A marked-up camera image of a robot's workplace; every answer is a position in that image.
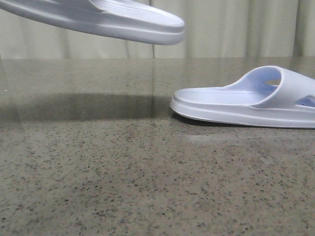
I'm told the light blue slipper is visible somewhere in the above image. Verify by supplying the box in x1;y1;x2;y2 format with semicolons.
170;65;315;128
0;0;185;45

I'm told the beige background curtain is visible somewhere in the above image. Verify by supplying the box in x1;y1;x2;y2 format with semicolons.
0;0;315;59

